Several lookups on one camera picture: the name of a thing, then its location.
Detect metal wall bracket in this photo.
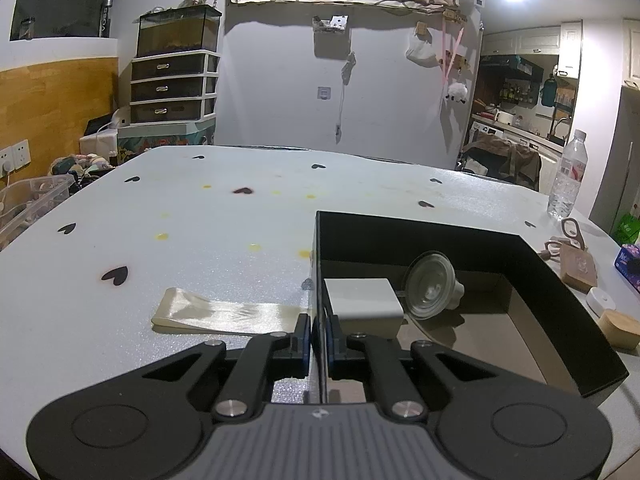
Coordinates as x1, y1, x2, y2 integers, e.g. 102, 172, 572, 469
312, 14, 350, 34

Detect brown cloth on chair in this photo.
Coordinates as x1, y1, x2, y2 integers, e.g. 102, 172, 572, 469
462, 137, 542, 191

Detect white wall outlet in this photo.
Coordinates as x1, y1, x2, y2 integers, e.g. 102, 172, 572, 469
0, 139, 31, 176

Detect green bag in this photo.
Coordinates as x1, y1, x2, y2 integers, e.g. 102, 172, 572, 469
611, 212, 640, 246

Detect round wooden lid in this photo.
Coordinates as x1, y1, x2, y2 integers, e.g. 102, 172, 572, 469
598, 309, 640, 352

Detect brown wooden block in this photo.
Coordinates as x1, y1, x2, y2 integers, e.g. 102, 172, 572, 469
559, 245, 599, 295

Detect dark window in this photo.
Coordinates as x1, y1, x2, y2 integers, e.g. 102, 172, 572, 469
10, 0, 119, 41

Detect white round puck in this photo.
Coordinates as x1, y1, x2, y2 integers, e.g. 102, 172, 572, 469
586, 287, 617, 317

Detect glass terrarium tank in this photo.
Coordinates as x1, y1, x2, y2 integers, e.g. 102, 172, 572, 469
134, 5, 223, 58

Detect white rectangular block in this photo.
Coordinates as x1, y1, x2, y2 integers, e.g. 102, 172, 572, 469
324, 278, 405, 337

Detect pile of plush toys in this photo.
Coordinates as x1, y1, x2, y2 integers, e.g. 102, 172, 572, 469
47, 152, 118, 191

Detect white box with cable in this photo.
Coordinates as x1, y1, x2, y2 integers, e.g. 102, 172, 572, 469
79, 109, 132, 157

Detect black cardboard box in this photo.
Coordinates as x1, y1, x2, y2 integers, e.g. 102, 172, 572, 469
310, 211, 630, 403

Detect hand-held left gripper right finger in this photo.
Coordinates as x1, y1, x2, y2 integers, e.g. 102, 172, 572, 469
326, 315, 493, 423

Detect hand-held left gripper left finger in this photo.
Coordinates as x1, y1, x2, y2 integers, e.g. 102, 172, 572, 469
142, 314, 311, 422

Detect clear plastic storage bin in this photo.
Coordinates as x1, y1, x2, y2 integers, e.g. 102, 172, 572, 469
0, 175, 75, 252

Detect pink ribbon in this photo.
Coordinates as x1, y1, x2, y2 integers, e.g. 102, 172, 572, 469
439, 15, 464, 83

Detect hanging grey cable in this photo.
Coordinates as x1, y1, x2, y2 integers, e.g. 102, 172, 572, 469
332, 51, 357, 144

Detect white washing machine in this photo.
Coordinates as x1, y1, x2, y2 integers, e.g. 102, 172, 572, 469
470, 115, 506, 151

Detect brown handled scissors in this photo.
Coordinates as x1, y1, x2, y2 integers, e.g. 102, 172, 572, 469
537, 217, 587, 262

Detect white kitchen wall cabinets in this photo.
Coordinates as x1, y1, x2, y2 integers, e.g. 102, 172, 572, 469
480, 20, 584, 81

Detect purple floral tissue box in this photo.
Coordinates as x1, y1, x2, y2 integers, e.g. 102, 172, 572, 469
614, 244, 640, 291

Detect white hanging bag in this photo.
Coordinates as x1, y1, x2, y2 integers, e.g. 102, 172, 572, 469
405, 30, 441, 68

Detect clear plastic water bottle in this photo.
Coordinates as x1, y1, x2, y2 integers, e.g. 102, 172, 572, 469
547, 129, 589, 221

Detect white plastic drawer cabinet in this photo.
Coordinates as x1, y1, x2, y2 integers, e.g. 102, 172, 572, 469
129, 51, 221, 125

